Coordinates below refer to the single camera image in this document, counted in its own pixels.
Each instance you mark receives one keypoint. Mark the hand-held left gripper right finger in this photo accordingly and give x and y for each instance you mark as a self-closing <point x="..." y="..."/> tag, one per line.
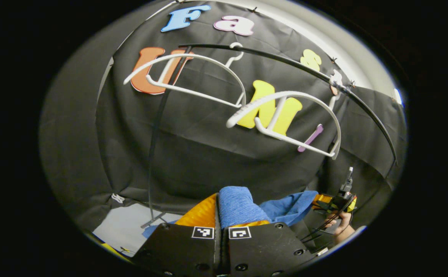
<point x="262" y="250"/>

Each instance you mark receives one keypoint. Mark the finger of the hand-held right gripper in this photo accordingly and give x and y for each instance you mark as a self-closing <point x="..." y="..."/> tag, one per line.
<point x="322" y="200"/>

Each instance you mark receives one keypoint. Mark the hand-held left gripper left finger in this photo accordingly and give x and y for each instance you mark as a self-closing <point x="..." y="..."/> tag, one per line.
<point x="185" y="250"/>

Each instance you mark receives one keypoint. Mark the white plastic hanger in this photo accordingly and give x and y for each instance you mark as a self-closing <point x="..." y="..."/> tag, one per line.
<point x="193" y="92"/>
<point x="285" y="94"/>

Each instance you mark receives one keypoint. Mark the black clothes rack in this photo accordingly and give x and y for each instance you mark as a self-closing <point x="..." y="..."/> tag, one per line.
<point x="285" y="59"/>

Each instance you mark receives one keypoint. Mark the black backdrop cloth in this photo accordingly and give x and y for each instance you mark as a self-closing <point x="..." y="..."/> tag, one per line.
<point x="193" y="154"/>

